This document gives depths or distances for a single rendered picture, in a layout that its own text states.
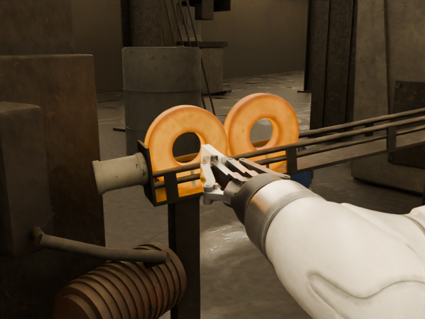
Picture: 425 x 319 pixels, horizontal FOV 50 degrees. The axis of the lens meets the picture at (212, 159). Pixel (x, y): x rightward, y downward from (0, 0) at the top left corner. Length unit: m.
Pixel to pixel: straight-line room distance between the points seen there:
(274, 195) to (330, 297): 0.14
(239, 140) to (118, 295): 0.35
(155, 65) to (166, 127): 2.39
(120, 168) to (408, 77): 2.33
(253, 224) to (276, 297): 1.25
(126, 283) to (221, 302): 0.96
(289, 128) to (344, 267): 0.55
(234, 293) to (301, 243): 1.33
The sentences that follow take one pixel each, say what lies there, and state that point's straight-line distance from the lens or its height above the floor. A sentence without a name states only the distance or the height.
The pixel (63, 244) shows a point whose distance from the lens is 0.75.
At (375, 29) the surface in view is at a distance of 2.99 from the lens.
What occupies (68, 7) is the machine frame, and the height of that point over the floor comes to 0.96.
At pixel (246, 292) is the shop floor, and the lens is 1.76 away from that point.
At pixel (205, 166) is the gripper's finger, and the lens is 0.65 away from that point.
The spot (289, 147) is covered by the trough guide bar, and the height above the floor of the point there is 0.70.
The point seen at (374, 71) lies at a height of 0.73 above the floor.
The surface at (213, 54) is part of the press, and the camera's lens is 8.54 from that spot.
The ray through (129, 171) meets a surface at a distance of 0.80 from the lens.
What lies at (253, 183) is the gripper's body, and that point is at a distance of 0.54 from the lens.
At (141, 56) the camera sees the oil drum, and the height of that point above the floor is 0.82.
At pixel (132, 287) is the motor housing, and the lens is 0.77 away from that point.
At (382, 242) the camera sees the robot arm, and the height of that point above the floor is 0.73.
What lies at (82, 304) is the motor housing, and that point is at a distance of 0.74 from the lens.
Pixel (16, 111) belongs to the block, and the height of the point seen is 0.79.
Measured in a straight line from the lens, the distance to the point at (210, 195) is 0.58.
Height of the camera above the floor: 0.89
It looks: 14 degrees down
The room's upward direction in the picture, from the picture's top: straight up
